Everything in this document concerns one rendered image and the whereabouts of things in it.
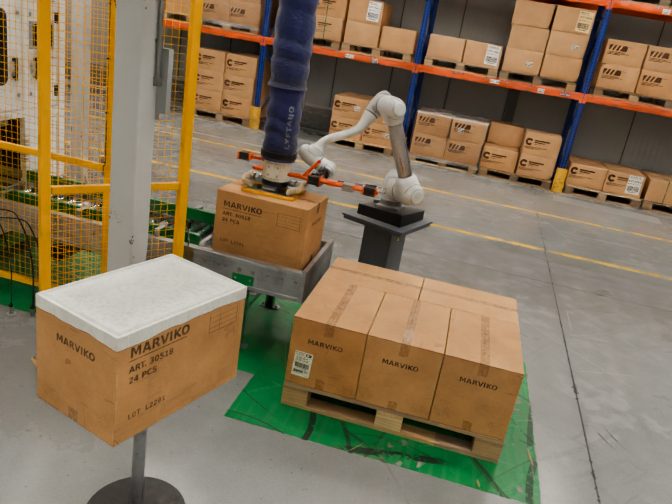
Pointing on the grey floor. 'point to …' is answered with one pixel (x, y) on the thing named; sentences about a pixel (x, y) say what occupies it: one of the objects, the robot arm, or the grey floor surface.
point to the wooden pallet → (392, 423)
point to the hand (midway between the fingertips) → (316, 179)
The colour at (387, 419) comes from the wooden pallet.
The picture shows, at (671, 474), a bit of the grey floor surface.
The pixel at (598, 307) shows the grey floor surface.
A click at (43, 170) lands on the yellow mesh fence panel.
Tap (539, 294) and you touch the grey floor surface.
